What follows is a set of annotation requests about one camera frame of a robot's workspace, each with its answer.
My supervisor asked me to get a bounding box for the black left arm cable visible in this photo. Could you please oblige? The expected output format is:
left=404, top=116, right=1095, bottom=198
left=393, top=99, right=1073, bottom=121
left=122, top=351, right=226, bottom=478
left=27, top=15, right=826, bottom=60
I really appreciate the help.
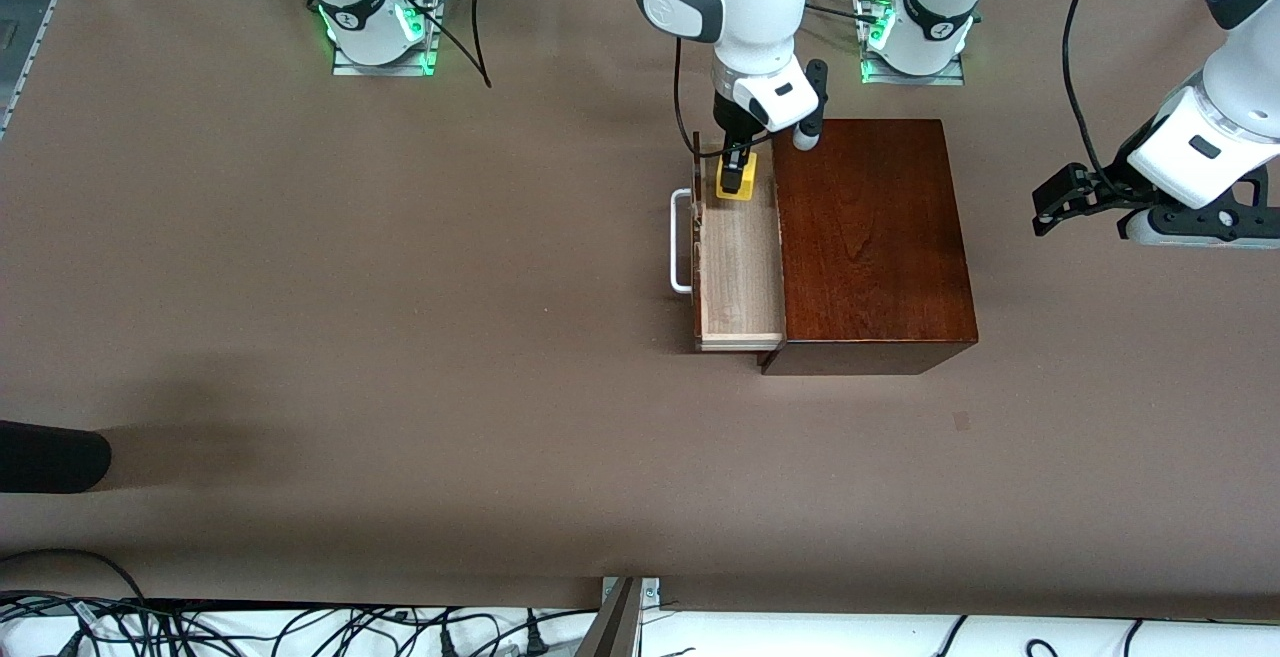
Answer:
left=1059, top=0, right=1127, bottom=201

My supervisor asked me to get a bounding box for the dark brown wooden cabinet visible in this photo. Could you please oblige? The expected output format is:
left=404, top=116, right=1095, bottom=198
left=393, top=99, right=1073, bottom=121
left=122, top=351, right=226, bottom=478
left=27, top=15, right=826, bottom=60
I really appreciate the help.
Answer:
left=757, top=118, right=980, bottom=377

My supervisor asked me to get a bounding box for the small metal bracket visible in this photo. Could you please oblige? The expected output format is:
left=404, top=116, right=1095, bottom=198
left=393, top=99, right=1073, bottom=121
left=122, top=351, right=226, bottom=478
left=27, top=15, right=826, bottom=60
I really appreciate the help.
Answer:
left=600, top=576, right=662, bottom=607

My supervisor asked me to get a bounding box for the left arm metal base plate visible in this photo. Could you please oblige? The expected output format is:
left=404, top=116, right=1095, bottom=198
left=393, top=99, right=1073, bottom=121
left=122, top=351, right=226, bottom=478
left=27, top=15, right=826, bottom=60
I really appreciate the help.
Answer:
left=859, top=49, right=968, bottom=87

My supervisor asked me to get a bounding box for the dark wooden strut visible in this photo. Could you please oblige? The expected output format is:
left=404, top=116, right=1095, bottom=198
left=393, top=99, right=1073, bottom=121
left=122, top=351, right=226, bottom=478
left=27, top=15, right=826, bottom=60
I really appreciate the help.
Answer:
left=573, top=577, right=643, bottom=657

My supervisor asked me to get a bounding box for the black cylindrical object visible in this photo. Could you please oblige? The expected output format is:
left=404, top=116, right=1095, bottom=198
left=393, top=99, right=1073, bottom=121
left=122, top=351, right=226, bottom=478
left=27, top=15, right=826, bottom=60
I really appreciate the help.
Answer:
left=0, top=419, right=113, bottom=495

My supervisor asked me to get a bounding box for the wooden drawer with white handle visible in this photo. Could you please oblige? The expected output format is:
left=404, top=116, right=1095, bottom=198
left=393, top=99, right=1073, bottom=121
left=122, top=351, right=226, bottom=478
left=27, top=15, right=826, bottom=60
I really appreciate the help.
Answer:
left=668, top=131, right=787, bottom=354

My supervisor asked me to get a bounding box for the black looped cable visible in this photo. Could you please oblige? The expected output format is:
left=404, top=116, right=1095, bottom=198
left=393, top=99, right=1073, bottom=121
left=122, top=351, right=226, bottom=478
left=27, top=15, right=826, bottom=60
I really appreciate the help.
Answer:
left=0, top=548, right=152, bottom=607

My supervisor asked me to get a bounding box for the yellow wooden block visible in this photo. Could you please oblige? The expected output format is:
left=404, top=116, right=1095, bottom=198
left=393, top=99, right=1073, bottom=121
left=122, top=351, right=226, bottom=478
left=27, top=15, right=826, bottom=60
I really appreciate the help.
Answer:
left=714, top=151, right=759, bottom=204

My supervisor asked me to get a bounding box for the aluminium frame profile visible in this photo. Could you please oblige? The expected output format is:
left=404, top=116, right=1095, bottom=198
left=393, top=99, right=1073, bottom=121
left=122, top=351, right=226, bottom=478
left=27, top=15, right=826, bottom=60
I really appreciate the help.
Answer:
left=0, top=0, right=98, bottom=140

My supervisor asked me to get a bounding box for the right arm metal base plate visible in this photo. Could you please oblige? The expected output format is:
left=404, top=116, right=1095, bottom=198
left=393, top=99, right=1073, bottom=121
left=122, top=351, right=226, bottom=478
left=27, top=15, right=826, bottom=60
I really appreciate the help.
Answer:
left=331, top=0, right=440, bottom=77

